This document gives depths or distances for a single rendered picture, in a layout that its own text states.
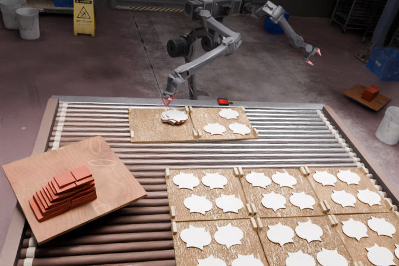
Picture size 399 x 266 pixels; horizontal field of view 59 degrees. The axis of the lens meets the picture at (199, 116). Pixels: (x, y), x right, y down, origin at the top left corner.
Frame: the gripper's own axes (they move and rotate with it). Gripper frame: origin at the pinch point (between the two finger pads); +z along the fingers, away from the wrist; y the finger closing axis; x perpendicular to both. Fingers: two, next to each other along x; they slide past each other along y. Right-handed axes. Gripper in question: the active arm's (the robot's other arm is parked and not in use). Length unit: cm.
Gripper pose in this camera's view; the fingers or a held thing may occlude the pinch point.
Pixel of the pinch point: (168, 102)
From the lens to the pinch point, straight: 229.4
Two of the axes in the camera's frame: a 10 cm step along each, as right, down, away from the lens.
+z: -1.6, 8.1, 5.6
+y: 2.9, -5.1, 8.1
